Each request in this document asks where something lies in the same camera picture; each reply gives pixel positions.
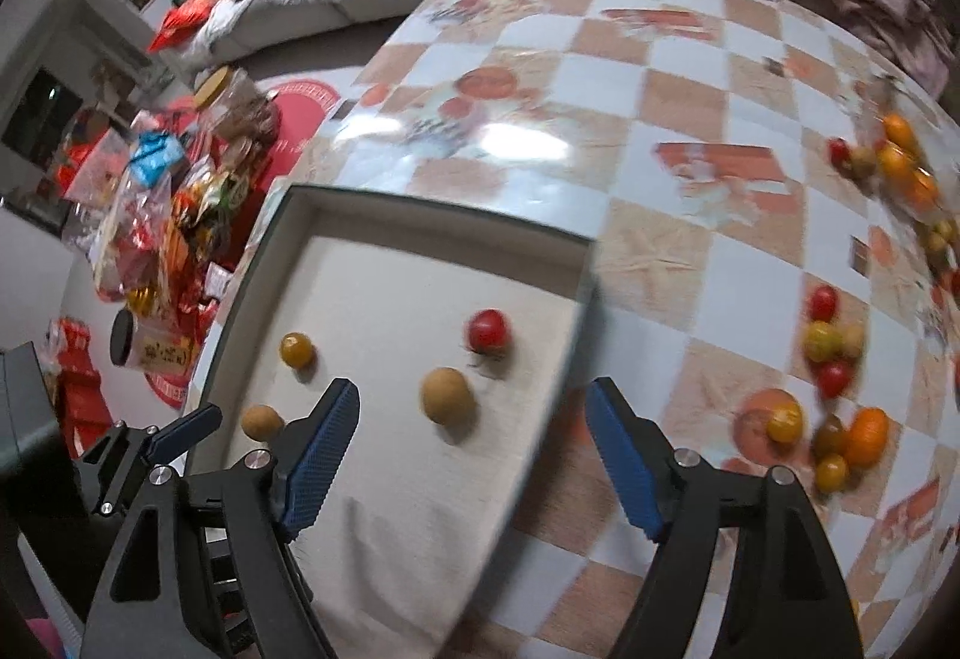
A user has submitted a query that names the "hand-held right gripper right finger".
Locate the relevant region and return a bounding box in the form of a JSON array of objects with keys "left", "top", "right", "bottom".
[{"left": 585, "top": 378, "right": 867, "bottom": 659}]

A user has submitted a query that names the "red gift box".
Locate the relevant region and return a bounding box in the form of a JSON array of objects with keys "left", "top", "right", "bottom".
[{"left": 46, "top": 317, "right": 113, "bottom": 457}]

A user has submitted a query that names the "dark television screen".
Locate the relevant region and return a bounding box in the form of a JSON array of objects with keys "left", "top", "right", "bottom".
[{"left": 0, "top": 66, "right": 85, "bottom": 165}]

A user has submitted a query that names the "large brown longan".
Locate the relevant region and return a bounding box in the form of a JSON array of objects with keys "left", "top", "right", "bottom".
[{"left": 420, "top": 367, "right": 478, "bottom": 426}]

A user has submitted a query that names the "clear bag of snacks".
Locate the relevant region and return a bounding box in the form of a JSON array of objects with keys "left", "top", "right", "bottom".
[{"left": 60, "top": 111, "right": 260, "bottom": 315}]

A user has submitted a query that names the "dark yellow cherry tomato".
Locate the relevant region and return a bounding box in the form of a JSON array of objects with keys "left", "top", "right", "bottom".
[{"left": 813, "top": 416, "right": 848, "bottom": 459}]

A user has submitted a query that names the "red snack bag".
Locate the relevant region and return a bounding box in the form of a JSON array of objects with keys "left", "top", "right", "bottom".
[{"left": 146, "top": 0, "right": 226, "bottom": 56}]

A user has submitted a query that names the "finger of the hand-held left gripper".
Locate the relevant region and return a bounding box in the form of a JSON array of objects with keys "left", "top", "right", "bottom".
[{"left": 77, "top": 404, "right": 224, "bottom": 517}]

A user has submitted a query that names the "round red mat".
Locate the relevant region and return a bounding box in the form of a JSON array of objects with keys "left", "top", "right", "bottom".
[{"left": 169, "top": 75, "right": 342, "bottom": 270}]

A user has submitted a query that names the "checkered orange white tablecloth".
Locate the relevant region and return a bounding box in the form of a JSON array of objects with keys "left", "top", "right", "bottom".
[{"left": 225, "top": 0, "right": 960, "bottom": 659}]

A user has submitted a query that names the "small brown longan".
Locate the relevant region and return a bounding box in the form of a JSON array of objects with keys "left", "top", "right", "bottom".
[{"left": 241, "top": 405, "right": 285, "bottom": 441}]

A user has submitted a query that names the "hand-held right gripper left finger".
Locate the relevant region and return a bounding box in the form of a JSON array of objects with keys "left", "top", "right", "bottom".
[{"left": 79, "top": 378, "right": 359, "bottom": 659}]

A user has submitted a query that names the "white tray with dark rim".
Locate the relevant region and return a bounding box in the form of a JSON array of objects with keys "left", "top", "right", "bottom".
[{"left": 184, "top": 182, "right": 601, "bottom": 659}]

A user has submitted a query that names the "jar with black lid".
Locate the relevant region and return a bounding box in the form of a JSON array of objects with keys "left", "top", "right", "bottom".
[{"left": 109, "top": 308, "right": 200, "bottom": 375}]

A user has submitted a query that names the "jar with yellow lid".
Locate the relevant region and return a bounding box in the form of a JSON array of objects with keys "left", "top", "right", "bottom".
[{"left": 193, "top": 66, "right": 260, "bottom": 139}]

